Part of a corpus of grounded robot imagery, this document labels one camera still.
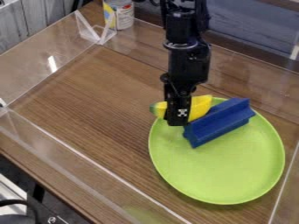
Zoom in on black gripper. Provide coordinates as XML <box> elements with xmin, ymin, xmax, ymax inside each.
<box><xmin>161</xmin><ymin>42</ymin><xmax>210</xmax><ymax>126</ymax></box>

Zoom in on yellow toy banana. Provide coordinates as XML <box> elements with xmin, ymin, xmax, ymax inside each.
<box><xmin>149</xmin><ymin>94</ymin><xmax>212</xmax><ymax>122</ymax></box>

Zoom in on blue stepped block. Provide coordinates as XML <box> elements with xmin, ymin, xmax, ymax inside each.
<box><xmin>182</xmin><ymin>98</ymin><xmax>256</xmax><ymax>148</ymax></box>

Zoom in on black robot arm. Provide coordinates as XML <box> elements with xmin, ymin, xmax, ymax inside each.
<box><xmin>160</xmin><ymin>0</ymin><xmax>210</xmax><ymax>126</ymax></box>

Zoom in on green round plate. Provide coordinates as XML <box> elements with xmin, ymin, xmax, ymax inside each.
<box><xmin>148</xmin><ymin>109</ymin><xmax>285</xmax><ymax>205</ymax></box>

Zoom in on white labelled canister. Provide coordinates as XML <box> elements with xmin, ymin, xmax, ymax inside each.
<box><xmin>102</xmin><ymin>0</ymin><xmax>134</xmax><ymax>31</ymax></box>

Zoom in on black cable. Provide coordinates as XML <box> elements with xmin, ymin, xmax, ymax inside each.
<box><xmin>0</xmin><ymin>199</ymin><xmax>40</xmax><ymax>224</ymax></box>

